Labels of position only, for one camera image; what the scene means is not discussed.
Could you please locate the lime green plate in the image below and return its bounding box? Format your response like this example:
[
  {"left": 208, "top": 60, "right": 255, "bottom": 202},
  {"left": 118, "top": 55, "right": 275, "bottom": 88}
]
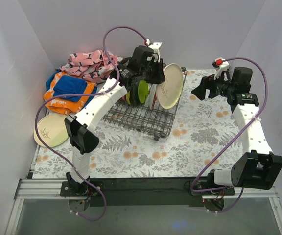
[{"left": 138, "top": 80, "right": 149, "bottom": 104}]

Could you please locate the red teal flower plate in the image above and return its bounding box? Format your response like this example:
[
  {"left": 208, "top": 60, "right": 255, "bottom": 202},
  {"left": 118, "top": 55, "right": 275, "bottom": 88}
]
[{"left": 149, "top": 84, "right": 157, "bottom": 110}]

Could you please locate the olive polka dot plate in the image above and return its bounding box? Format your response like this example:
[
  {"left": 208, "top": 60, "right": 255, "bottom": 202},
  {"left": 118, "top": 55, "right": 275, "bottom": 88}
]
[{"left": 125, "top": 89, "right": 133, "bottom": 105}]

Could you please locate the cream leaf plate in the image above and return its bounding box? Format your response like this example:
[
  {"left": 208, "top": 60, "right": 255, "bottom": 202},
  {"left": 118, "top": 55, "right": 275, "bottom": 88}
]
[
  {"left": 37, "top": 114, "right": 68, "bottom": 147},
  {"left": 156, "top": 63, "right": 184, "bottom": 109}
]

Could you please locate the dark blue plate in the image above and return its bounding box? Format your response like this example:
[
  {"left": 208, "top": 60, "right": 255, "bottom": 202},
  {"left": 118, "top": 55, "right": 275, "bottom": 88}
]
[{"left": 130, "top": 82, "right": 141, "bottom": 106}]

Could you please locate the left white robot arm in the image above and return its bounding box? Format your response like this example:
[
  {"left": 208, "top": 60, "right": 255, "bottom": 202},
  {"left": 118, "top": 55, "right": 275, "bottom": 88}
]
[{"left": 65, "top": 42, "right": 165, "bottom": 196}]

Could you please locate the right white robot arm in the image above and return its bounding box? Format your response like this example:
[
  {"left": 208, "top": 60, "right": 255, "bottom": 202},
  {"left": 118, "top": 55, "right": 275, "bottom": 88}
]
[{"left": 192, "top": 67, "right": 282, "bottom": 195}]

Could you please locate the pink patterned cloth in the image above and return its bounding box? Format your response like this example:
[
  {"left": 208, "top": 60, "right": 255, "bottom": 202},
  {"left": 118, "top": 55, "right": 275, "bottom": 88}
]
[{"left": 59, "top": 50, "right": 115, "bottom": 84}]

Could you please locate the floral tablecloth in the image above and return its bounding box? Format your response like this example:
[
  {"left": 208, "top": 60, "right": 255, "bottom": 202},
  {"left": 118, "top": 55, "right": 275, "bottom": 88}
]
[{"left": 32, "top": 68, "right": 261, "bottom": 182}]

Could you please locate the orange blue cloth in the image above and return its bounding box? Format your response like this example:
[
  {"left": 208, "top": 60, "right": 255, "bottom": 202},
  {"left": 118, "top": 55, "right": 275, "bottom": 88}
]
[{"left": 43, "top": 70, "right": 97, "bottom": 115}]

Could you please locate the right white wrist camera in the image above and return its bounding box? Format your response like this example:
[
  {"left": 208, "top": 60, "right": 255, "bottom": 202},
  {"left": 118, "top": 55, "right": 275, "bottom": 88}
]
[{"left": 211, "top": 57, "right": 230, "bottom": 79}]

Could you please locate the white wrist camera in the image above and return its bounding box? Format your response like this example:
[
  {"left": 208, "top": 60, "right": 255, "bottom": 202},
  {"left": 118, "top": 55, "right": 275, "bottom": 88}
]
[
  {"left": 211, "top": 57, "right": 230, "bottom": 79},
  {"left": 145, "top": 39, "right": 162, "bottom": 62}
]

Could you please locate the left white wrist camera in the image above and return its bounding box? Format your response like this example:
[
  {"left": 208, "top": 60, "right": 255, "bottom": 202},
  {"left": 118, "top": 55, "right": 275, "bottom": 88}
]
[{"left": 145, "top": 39, "right": 162, "bottom": 62}]

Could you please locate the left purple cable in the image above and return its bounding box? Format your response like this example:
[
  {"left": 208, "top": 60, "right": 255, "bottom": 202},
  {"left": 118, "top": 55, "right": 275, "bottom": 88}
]
[{"left": 34, "top": 26, "right": 148, "bottom": 221}]

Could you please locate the purple cable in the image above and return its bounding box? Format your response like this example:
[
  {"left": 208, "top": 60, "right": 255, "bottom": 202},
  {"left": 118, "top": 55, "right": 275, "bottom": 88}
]
[
  {"left": 34, "top": 26, "right": 148, "bottom": 221},
  {"left": 189, "top": 57, "right": 269, "bottom": 213}
]

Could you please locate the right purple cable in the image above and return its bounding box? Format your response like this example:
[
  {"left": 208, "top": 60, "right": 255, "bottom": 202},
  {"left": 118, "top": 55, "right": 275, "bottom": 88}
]
[{"left": 189, "top": 57, "right": 269, "bottom": 213}]

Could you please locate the grey wire dish rack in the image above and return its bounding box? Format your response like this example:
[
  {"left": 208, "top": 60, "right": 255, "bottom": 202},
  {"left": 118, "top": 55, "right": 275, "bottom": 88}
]
[{"left": 103, "top": 67, "right": 187, "bottom": 140}]

